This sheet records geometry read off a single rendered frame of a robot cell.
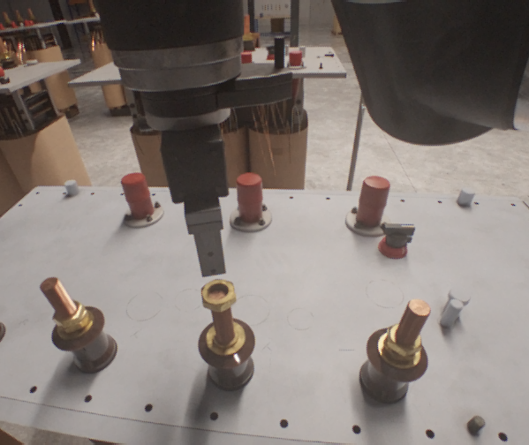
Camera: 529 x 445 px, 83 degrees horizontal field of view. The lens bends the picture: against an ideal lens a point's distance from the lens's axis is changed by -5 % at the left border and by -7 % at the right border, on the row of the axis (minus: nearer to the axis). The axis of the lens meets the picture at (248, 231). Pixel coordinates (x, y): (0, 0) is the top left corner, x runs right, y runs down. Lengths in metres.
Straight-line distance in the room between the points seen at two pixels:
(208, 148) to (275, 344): 0.47
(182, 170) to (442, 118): 0.18
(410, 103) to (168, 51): 0.16
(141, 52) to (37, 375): 0.63
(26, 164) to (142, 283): 2.23
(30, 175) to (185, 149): 2.73
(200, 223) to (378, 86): 0.16
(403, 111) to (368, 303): 0.55
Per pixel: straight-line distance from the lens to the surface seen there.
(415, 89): 0.20
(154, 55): 0.24
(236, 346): 0.52
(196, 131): 0.27
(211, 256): 0.32
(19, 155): 2.90
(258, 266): 0.77
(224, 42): 0.25
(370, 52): 0.20
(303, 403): 0.59
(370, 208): 0.87
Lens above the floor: 1.91
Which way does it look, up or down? 39 degrees down
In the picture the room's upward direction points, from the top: 4 degrees counter-clockwise
